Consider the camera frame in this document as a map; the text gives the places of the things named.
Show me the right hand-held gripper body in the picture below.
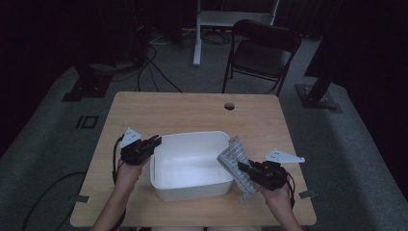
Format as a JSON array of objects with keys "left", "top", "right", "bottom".
[{"left": 251, "top": 147, "right": 306, "bottom": 191}]

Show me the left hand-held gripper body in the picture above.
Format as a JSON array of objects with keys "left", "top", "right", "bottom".
[{"left": 119, "top": 127, "right": 156, "bottom": 167}]

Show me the grey dish cloth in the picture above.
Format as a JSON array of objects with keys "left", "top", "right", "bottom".
[{"left": 217, "top": 137, "right": 259, "bottom": 205}]

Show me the white plastic bin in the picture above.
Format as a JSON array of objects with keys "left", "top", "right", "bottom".
[{"left": 149, "top": 130, "right": 235, "bottom": 202}]

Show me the person's left hand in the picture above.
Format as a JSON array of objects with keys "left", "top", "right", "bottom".
[{"left": 115, "top": 158, "right": 150, "bottom": 188}]

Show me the person's right hand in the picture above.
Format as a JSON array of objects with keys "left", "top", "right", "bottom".
[{"left": 256, "top": 182, "right": 294, "bottom": 210}]

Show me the dark equipment with red lights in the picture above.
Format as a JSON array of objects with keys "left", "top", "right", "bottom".
[{"left": 129, "top": 0, "right": 152, "bottom": 62}]

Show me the black folding chair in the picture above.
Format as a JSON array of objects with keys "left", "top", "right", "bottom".
[{"left": 221, "top": 18, "right": 302, "bottom": 97}]

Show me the white metal stand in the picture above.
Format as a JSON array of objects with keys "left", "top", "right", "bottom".
[{"left": 192, "top": 0, "right": 280, "bottom": 67}]

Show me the left hand-held gripper cable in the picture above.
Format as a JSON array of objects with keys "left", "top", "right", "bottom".
[{"left": 111, "top": 135, "right": 127, "bottom": 231}]

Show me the hand-held gripper cable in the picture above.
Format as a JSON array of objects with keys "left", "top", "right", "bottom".
[
  {"left": 284, "top": 172, "right": 296, "bottom": 209},
  {"left": 111, "top": 135, "right": 127, "bottom": 231}
]

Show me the right hand-held gripper cable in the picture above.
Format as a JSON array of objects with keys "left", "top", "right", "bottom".
[{"left": 284, "top": 172, "right": 296, "bottom": 209}]

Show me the bundle of thin floor cables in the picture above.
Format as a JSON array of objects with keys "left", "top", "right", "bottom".
[{"left": 110, "top": 30, "right": 232, "bottom": 94}]

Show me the black stand with base plate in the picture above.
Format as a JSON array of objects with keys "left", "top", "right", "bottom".
[
  {"left": 62, "top": 62, "right": 114, "bottom": 103},
  {"left": 294, "top": 32, "right": 344, "bottom": 114}
]

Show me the thick black floor cable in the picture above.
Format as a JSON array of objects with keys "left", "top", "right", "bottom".
[{"left": 20, "top": 171, "right": 88, "bottom": 231}]

